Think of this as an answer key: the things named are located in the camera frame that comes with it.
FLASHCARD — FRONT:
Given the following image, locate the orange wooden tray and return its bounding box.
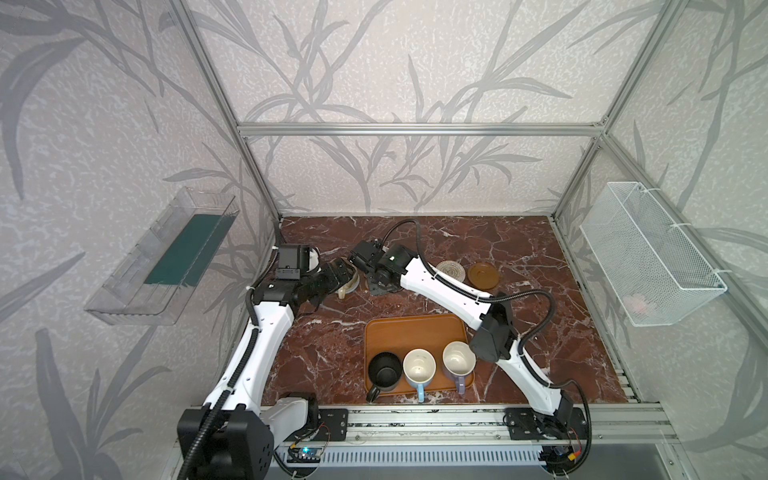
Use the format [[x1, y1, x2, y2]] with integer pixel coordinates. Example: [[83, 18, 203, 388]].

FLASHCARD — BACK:
[[363, 314, 468, 393]]

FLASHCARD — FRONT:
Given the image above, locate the round wooden coaster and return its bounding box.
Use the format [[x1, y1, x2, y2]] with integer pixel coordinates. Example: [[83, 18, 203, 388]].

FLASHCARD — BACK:
[[467, 262, 501, 290]]

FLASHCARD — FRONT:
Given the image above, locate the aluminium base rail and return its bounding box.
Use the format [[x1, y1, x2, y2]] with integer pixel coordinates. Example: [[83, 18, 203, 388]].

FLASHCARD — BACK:
[[173, 403, 679, 448]]

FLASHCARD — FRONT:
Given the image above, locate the aluminium frame crossbar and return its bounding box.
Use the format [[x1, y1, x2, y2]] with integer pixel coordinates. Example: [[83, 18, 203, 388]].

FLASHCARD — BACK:
[[237, 122, 602, 138]]

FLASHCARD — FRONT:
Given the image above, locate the beige glazed ceramic mug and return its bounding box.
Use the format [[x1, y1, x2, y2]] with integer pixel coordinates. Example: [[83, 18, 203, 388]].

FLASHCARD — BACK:
[[336, 260, 360, 300]]

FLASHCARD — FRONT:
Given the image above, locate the white purple mug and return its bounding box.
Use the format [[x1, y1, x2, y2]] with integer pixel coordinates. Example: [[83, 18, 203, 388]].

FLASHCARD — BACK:
[[442, 341, 476, 395]]

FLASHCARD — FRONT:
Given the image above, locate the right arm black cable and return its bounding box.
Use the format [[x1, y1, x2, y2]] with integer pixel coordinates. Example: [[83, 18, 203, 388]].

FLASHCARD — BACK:
[[380, 219, 594, 469]]

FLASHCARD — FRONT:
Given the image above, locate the black mug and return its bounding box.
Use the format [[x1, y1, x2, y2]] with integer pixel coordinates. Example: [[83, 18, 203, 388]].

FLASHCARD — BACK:
[[366, 352, 403, 403]]

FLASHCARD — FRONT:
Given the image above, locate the clear plastic bin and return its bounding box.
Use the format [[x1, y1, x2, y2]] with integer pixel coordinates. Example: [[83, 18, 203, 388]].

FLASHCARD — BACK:
[[84, 187, 240, 326]]

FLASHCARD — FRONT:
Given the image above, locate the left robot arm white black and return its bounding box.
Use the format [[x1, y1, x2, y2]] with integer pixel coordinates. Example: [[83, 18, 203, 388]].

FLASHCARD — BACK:
[[177, 259, 355, 479]]

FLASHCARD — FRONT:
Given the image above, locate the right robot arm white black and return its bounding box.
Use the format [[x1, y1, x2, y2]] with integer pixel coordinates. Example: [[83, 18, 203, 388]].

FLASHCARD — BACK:
[[349, 240, 574, 439]]

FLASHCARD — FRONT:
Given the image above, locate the white wire mesh basket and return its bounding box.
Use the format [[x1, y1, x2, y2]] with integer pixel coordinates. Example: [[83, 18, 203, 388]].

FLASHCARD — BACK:
[[580, 181, 728, 327]]

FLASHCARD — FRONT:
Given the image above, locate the multicolour stitched round coaster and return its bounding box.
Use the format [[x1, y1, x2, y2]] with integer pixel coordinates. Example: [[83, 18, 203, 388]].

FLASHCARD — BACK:
[[436, 260, 466, 283]]

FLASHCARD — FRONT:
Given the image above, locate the white light-blue mug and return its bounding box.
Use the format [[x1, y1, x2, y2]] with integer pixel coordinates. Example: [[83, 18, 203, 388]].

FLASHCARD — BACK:
[[402, 349, 437, 403]]

